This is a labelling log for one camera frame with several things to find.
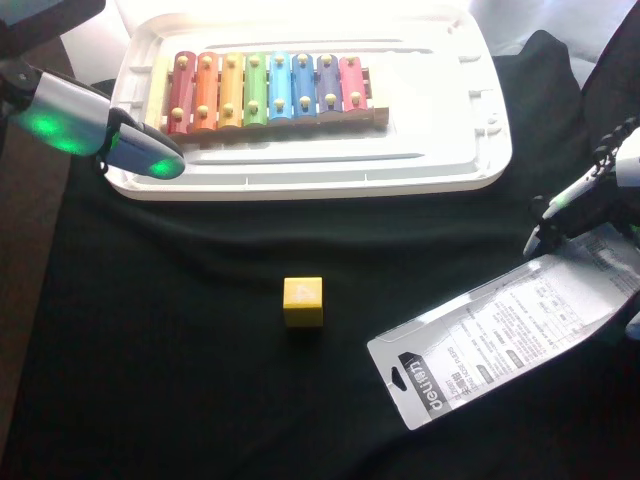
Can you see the colourful wooden hand piano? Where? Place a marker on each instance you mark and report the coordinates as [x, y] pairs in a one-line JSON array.
[[255, 90]]

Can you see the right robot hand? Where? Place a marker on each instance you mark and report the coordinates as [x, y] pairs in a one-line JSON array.
[[627, 170]]

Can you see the yellow wooden cube block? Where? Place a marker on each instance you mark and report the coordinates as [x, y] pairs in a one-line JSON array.
[[302, 305]]

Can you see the black table cloth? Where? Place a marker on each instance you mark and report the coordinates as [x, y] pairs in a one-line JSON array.
[[150, 325]]

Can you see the white plastic box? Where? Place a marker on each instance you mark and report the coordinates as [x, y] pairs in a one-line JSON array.
[[425, 150]]

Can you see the clear plastic retail package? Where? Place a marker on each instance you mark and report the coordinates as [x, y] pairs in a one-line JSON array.
[[500, 340]]

